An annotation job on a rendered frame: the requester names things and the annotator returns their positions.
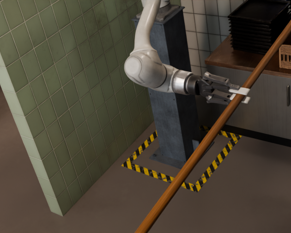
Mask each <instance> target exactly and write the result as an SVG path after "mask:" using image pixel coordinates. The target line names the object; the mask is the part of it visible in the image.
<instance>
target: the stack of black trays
mask: <svg viewBox="0 0 291 233"><path fill-rule="evenodd" d="M290 4H291V1H284V0H245V1H244V2H243V3H242V4H241V5H240V6H239V7H238V8H237V9H235V10H234V11H233V12H232V13H231V14H230V15H229V16H228V18H229V19H228V20H230V22H229V24H231V25H230V26H229V27H231V28H230V29H229V30H228V31H231V33H230V34H231V35H232V36H231V38H232V39H231V40H230V41H232V42H231V43H230V44H231V45H232V46H231V48H233V49H235V50H239V51H245V52H250V53H255V54H260V55H265V54H266V53H267V51H268V50H269V49H270V47H271V46H272V45H273V43H274V42H275V41H276V39H277V38H278V37H279V35H280V34H281V32H282V31H283V30H284V28H285V27H286V26H287V24H288V23H289V22H290V20H291V19H290V18H291V16H289V15H290V14H291V12H290V11H291V9H289V8H290V7H291V6H290Z"/></svg>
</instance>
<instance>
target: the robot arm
mask: <svg viewBox="0 0 291 233"><path fill-rule="evenodd" d="M141 2H142V6H143V11H142V12H140V13H139V14H137V15H136V18H139V19H140V20H139V23H138V25H137V29H136V33H135V42H134V50H133V51H132V52H131V53H130V56H129V57H128V58H127V59H126V61H125V64H124V70H125V73H126V75H127V76H128V78H129V79H130V80H132V81H133V82H135V83H137V84H139V85H141V86H144V87H149V88H151V89H153V90H155V91H160V92H168V93H171V92H175V93H179V94H184V95H189V94H192V95H196V96H198V95H202V96H203V97H206V99H207V101H206V102H207V103H217V104H226V105H229V103H230V102H231V100H232V99H233V98H234V97H235V95H236V94H232V95H230V94H227V93H225V92H221V91H218V90H217V89H226V90H229V92H234V93H239V94H243V95H247V94H248V93H249V92H250V89H248V88H243V87H240V86H238V85H233V84H231V83H230V79H228V78H224V77H220V76H217V75H214V74H211V73H209V72H205V73H204V75H203V77H202V76H198V75H194V74H193V73H192V72H187V71H183V70H179V69H176V68H175V67H172V66H170V65H166V64H163V63H162V62H161V60H160V58H159V56H158V53H157V51H156V50H155V49H154V48H152V46H151V43H150V32H151V29H152V26H153V24H154V21H155V20H157V21H160V22H161V21H164V20H165V19H166V18H167V17H168V16H169V15H171V14H172V13H173V12H174V11H175V10H177V9H179V6H178V5H171V3H170V0H141ZM250 100H251V98H250V97H246V96H245V97H244V99H243V100H242V101H241V102H242V103H247V104H248V103H249V101H250Z"/></svg>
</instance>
